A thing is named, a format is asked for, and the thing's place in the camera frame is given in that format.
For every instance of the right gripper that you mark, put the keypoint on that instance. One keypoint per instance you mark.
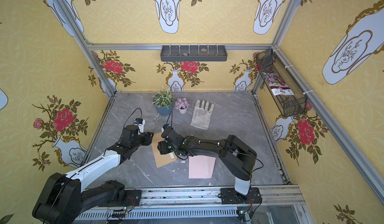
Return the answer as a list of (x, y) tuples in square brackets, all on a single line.
[(163, 147)]

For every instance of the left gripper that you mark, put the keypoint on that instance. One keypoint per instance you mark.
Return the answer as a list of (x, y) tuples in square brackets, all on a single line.
[(147, 138)]

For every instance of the brown kraft envelope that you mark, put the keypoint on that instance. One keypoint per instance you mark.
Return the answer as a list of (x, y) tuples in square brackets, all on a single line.
[(160, 160)]

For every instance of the pink envelope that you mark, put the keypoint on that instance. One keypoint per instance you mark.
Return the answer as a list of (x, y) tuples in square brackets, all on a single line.
[(201, 167)]

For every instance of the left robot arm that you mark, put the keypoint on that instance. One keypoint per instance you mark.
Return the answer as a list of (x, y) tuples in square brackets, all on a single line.
[(65, 196)]

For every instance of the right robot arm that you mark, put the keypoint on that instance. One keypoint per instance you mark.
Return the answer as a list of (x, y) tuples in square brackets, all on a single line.
[(237, 156)]

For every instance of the dirty white work glove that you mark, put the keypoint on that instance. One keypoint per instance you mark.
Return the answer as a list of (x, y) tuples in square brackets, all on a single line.
[(202, 114)]

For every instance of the purple flowers in white pot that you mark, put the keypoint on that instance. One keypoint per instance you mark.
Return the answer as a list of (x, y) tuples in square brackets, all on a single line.
[(182, 105)]

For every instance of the green plant in blue pot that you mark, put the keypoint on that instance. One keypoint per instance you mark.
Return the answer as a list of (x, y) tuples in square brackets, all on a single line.
[(163, 102)]

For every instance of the seed packet in basket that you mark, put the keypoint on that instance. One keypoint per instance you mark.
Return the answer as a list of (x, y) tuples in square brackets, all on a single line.
[(277, 85)]

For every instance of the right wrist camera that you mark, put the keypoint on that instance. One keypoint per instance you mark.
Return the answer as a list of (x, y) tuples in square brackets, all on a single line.
[(166, 127)]

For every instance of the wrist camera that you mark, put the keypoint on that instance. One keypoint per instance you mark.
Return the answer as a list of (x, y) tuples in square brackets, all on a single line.
[(166, 127), (139, 122)]

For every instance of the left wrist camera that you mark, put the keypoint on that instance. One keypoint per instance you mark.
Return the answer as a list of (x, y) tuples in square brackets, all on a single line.
[(139, 122)]

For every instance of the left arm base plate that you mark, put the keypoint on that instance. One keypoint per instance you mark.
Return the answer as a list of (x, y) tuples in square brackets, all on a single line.
[(130, 198)]

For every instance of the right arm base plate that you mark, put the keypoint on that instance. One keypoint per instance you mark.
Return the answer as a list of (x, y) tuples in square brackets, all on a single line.
[(230, 196)]

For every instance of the grey wall shelf tray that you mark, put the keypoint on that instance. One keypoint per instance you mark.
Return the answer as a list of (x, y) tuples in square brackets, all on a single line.
[(174, 53)]

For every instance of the black wire mesh basket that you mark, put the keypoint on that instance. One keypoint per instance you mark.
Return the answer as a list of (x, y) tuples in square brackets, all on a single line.
[(294, 105)]

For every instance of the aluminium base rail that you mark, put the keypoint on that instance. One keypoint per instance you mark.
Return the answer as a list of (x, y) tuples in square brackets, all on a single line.
[(281, 204)]

